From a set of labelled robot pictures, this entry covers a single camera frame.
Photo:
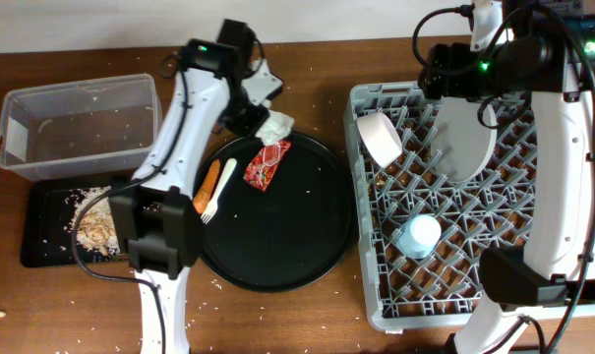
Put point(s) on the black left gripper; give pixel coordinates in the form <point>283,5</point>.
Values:
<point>248,131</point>

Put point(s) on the pink bowl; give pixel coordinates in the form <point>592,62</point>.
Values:
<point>380,138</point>

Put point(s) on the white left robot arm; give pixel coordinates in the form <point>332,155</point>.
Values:
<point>155,222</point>

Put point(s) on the orange carrot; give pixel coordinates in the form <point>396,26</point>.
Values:
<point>202,197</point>

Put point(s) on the clear plastic bin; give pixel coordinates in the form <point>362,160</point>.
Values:
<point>79,128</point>

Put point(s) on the white tissue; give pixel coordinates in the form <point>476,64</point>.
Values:
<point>277,127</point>

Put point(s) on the white plastic fork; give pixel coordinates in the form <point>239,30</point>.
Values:
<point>223,179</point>

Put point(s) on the red snack wrapper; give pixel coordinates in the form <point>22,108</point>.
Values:
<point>263,166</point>

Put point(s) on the light blue plastic cup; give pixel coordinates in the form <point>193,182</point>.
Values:
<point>419,236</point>

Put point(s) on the white round plate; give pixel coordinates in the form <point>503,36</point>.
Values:
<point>466,145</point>

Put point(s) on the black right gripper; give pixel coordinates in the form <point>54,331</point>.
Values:
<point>447,71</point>

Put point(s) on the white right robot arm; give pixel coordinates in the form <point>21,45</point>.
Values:
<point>529,47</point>

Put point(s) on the round black tray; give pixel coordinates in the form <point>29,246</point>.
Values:
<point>289,235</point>

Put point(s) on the pile of rice and scraps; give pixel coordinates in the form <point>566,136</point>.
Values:
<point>96,231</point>

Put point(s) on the grey dishwasher rack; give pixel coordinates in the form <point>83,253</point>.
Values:
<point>492,210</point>

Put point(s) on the black rectangular tray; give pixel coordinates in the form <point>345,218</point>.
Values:
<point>51,209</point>

